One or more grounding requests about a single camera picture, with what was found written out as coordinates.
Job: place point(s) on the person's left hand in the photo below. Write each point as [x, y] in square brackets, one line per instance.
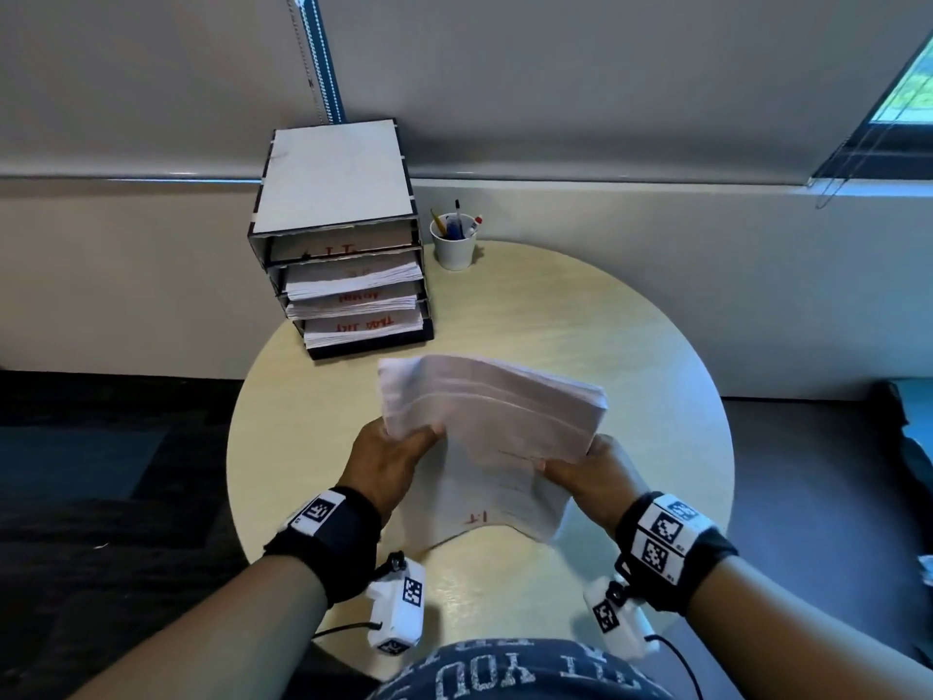
[386, 466]

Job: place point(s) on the unsorted paper stack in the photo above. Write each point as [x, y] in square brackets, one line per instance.
[357, 273]

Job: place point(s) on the yellow pencil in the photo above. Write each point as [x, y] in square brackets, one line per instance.
[437, 220]

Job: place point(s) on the I.T. paper stack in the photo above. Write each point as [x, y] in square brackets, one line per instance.
[510, 400]

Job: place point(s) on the person's right hand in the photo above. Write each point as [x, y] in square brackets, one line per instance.
[598, 488]

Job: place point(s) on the person's right forearm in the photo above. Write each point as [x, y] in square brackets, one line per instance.
[802, 634]

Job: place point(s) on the Admin paper stack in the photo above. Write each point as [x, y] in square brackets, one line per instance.
[350, 311]

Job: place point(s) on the H.R. paper stack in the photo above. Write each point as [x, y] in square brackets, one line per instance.
[350, 290]

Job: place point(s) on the person's dark printed clothing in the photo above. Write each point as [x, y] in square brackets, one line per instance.
[510, 674]

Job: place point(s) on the blue pen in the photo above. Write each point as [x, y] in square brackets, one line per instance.
[454, 228]

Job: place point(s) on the blue plastic bag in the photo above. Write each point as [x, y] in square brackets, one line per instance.
[920, 404]

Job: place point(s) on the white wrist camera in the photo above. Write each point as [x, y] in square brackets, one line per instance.
[619, 619]
[397, 605]

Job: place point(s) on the Task Lists paper stack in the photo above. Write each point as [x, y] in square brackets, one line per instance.
[357, 341]

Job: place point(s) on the blue dotted blind strip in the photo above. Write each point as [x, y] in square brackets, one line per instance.
[321, 50]

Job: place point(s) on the cardboard document tray organizer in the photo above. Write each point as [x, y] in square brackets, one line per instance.
[335, 174]

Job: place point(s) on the paper sheet marked IT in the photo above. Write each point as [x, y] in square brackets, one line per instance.
[496, 488]

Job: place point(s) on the window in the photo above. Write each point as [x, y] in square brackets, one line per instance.
[896, 109]

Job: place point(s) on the white red-capped marker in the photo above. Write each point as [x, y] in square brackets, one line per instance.
[474, 223]

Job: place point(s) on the round wooden table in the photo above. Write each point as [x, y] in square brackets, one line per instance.
[547, 313]

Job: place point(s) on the white pen cup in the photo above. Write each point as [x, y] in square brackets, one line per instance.
[453, 251]

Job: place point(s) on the person's left forearm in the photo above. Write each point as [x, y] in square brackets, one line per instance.
[219, 634]

